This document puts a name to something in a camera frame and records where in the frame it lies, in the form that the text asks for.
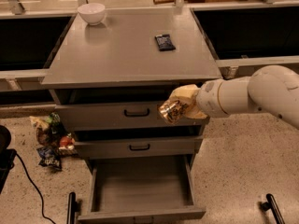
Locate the black cable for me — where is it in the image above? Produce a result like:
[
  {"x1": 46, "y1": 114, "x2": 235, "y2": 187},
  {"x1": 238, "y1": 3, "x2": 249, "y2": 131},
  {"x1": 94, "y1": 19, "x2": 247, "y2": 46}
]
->
[{"x1": 15, "y1": 152, "x2": 57, "y2": 224}]

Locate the black right base bar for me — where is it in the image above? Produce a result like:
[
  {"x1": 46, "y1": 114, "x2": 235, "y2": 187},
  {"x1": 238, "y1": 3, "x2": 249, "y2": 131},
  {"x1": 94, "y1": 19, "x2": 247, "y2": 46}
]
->
[{"x1": 260, "y1": 193, "x2": 285, "y2": 224}]

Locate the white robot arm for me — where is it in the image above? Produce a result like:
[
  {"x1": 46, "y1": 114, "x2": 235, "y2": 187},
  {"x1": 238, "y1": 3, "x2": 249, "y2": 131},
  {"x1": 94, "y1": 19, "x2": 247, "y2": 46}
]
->
[{"x1": 166, "y1": 65, "x2": 299, "y2": 128}]

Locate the red round snack item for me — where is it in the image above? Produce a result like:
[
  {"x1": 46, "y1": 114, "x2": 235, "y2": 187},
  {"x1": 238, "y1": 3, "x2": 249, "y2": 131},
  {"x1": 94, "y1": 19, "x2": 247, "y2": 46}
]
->
[{"x1": 59, "y1": 135, "x2": 75, "y2": 150}]

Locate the dark blue snack packet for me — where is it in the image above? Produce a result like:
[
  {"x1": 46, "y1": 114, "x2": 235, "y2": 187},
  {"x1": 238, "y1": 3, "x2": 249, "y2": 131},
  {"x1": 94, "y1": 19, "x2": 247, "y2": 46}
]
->
[{"x1": 155, "y1": 35, "x2": 176, "y2": 51}]

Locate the grey drawer cabinet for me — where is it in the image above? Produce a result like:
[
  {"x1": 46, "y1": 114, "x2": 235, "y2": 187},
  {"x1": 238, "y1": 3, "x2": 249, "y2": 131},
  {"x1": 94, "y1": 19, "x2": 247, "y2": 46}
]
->
[{"x1": 40, "y1": 7, "x2": 224, "y2": 224}]

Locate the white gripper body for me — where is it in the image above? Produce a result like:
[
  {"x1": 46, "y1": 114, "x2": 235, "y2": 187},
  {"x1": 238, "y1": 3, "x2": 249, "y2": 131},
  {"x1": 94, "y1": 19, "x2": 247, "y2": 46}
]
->
[{"x1": 196, "y1": 79, "x2": 224, "y2": 118}]

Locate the black device on floor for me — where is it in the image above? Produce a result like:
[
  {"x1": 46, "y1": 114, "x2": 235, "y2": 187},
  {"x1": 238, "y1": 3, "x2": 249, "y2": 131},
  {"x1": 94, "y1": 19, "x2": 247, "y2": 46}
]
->
[{"x1": 0, "y1": 125, "x2": 17, "y2": 193}]

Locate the black left base bar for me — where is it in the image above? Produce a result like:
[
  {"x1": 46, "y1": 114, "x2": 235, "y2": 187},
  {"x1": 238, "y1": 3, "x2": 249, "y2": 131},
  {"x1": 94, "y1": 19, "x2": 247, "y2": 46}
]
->
[{"x1": 66, "y1": 192, "x2": 77, "y2": 224}]

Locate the yellow chip bag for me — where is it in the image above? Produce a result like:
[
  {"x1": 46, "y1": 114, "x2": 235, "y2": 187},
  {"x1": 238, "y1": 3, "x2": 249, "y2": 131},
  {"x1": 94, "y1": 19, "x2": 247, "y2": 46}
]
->
[{"x1": 29, "y1": 116, "x2": 50, "y2": 131}]

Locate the orange soda can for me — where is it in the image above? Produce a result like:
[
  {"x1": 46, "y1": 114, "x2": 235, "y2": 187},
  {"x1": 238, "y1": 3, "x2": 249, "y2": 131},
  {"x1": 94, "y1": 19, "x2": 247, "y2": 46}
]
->
[{"x1": 158, "y1": 100, "x2": 189, "y2": 124}]

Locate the brown wooden stick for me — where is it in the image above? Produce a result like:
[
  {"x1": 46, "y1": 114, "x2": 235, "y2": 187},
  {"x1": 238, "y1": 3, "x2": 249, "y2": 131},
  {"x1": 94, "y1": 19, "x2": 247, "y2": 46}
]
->
[{"x1": 153, "y1": 0, "x2": 206, "y2": 5}]

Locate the grey top drawer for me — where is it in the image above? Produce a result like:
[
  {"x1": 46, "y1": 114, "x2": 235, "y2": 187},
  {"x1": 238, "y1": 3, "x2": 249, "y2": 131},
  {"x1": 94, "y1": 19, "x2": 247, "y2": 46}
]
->
[{"x1": 55, "y1": 101, "x2": 209, "y2": 131}]

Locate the grey middle drawer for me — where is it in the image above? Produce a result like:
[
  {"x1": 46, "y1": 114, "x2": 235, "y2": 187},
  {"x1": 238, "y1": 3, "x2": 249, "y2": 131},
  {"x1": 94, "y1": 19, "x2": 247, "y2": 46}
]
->
[{"x1": 75, "y1": 136, "x2": 203, "y2": 160}]

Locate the white bowl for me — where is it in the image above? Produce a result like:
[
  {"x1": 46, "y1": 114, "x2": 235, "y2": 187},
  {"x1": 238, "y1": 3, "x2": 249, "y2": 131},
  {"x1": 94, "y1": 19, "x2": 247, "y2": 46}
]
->
[{"x1": 78, "y1": 3, "x2": 106, "y2": 25}]

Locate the black base bar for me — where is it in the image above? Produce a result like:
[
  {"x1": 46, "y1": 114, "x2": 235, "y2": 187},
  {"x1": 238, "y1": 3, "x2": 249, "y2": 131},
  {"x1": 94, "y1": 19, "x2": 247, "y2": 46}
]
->
[
  {"x1": 66, "y1": 192, "x2": 77, "y2": 224},
  {"x1": 260, "y1": 193, "x2": 285, "y2": 224}
]

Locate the brown snack bag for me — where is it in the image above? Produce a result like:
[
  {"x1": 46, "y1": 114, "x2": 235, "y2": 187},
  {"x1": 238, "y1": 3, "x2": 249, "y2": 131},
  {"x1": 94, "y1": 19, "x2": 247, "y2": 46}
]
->
[{"x1": 36, "y1": 128, "x2": 53, "y2": 146}]

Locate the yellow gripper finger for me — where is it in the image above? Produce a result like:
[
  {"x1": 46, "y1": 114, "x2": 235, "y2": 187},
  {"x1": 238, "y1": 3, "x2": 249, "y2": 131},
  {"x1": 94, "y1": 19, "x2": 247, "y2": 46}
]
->
[
  {"x1": 169, "y1": 84, "x2": 200, "y2": 105},
  {"x1": 184, "y1": 103, "x2": 207, "y2": 119}
]

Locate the green snack bag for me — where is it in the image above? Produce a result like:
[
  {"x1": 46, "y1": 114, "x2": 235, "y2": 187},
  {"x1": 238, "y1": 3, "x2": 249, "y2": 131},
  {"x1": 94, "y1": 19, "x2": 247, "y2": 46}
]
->
[{"x1": 46, "y1": 112, "x2": 61, "y2": 133}]

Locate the grey open bottom drawer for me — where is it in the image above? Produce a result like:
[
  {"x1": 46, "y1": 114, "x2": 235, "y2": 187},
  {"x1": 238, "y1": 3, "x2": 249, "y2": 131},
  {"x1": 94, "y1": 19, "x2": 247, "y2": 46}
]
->
[{"x1": 78, "y1": 155, "x2": 206, "y2": 224}]

